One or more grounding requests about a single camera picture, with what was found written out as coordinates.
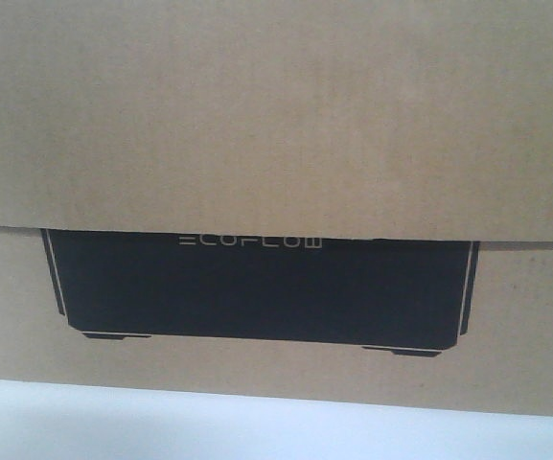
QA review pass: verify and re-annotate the brown EcoFlow cardboard box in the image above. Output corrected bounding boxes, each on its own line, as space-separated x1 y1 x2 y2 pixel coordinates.
0 1 553 416

